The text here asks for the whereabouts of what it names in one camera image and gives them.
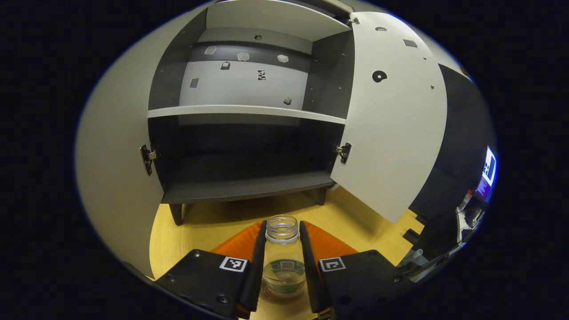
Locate clear plastic bottle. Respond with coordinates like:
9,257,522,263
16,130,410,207
261,215,307,299

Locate grey white cabinet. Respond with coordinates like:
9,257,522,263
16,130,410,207
147,0,356,226

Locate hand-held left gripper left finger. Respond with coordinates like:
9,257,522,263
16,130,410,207
156,220,267,320

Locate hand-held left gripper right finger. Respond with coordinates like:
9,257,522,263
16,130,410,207
299,220,416,314

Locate computer screen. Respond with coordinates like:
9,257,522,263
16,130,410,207
480,146,497,187

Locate white cabinet door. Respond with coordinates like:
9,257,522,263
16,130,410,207
75,2,214,280
330,11,448,224

